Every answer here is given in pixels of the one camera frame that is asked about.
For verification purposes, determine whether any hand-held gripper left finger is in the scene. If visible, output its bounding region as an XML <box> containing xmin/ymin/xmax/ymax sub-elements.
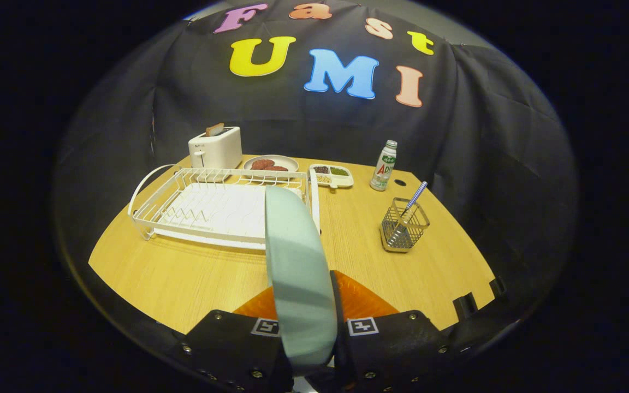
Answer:
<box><xmin>180</xmin><ymin>287</ymin><xmax>296</xmax><ymax>393</ymax></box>

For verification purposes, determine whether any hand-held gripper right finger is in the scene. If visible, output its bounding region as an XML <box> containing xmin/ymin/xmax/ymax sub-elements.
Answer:
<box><xmin>329</xmin><ymin>270</ymin><xmax>453</xmax><ymax>393</ymax></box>

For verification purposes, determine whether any pale green plate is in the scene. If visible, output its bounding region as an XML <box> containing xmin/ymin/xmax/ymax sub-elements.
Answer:
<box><xmin>264</xmin><ymin>186</ymin><xmax>339</xmax><ymax>377</ymax></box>

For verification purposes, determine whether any metal wire basket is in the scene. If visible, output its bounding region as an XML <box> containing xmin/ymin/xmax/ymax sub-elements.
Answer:
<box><xmin>380</xmin><ymin>197</ymin><xmax>431</xmax><ymax>253</ymax></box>

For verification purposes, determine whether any white wire dish rack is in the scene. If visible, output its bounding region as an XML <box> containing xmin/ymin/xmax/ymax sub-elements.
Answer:
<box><xmin>128</xmin><ymin>164</ymin><xmax>322</xmax><ymax>251</ymax></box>

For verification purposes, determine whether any blue checkered handle spoon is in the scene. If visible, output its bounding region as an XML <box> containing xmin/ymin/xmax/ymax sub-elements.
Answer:
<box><xmin>391</xmin><ymin>181</ymin><xmax>428</xmax><ymax>243</ymax></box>

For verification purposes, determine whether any small white plate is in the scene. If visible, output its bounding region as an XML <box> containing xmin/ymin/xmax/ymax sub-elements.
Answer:
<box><xmin>242</xmin><ymin>154</ymin><xmax>300</xmax><ymax>181</ymax></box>

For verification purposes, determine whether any white divided condiment tray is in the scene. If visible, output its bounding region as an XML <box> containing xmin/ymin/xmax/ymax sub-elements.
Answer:
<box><xmin>309</xmin><ymin>164</ymin><xmax>354</xmax><ymax>189</ymax></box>

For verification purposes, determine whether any white green label bottle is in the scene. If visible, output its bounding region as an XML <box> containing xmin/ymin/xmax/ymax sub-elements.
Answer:
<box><xmin>370</xmin><ymin>140</ymin><xmax>398</xmax><ymax>192</ymax></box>

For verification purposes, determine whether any white toaster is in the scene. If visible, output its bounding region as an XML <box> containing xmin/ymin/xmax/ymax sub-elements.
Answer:
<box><xmin>188</xmin><ymin>127</ymin><xmax>243</xmax><ymax>170</ymax></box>

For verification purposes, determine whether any black backdrop cloth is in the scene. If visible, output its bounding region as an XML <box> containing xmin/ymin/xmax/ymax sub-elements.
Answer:
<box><xmin>52</xmin><ymin>0</ymin><xmax>577</xmax><ymax>350</ymax></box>

